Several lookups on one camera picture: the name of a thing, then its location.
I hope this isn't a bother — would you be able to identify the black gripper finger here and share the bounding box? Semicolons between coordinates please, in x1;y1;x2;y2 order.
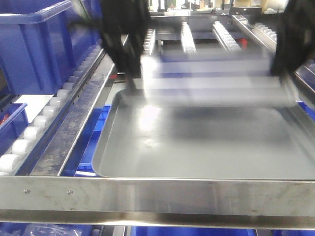
99;0;151;90
270;0;315;76

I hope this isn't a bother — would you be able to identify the black box background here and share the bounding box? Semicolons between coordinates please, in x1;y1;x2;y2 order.
229;7;262;15

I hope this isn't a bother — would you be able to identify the large blue plastic box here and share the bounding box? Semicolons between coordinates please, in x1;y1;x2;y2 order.
0;0;100;95

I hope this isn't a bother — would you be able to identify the large silver tray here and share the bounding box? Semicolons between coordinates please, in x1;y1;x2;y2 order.
93;90;315;180

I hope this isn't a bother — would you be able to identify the white roller track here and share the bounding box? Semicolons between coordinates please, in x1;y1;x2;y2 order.
255;22;277;43
181;22;196;54
213;21;242;52
0;45;101;176

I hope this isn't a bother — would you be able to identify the blue bin below rack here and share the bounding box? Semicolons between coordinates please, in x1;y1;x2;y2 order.
61;105;111;177

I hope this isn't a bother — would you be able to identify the steel front rack beam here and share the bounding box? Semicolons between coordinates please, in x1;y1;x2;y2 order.
0;176;315;230

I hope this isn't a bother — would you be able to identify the left white roller track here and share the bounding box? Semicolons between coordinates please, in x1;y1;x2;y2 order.
0;45;101;176

